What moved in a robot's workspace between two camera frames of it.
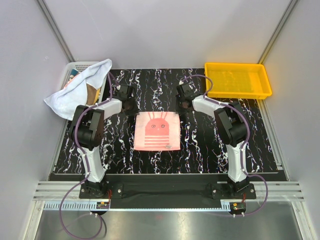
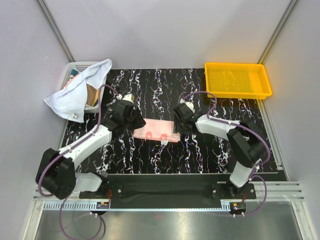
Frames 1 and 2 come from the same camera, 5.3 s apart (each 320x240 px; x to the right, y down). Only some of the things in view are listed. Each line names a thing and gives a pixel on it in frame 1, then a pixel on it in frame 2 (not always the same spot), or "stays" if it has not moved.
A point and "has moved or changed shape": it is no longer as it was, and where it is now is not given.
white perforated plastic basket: [77, 65] stays
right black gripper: [180, 111] → [178, 128]
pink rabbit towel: [157, 131] has moved or changed shape
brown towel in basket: [91, 94] stays
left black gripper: [135, 109] → [140, 122]
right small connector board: [237, 208] stays
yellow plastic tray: [238, 80] stays
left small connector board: [102, 205] stays
